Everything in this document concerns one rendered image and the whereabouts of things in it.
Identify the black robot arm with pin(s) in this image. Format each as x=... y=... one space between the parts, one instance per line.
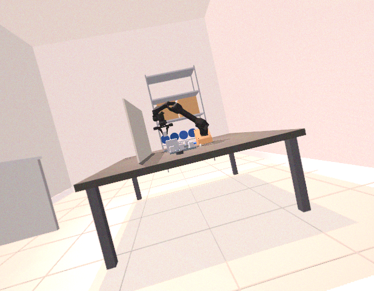
x=178 y=109

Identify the white rectangular box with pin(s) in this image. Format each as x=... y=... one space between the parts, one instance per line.
x=172 y=142

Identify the grey flat panel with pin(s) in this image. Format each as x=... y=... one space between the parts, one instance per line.
x=138 y=131

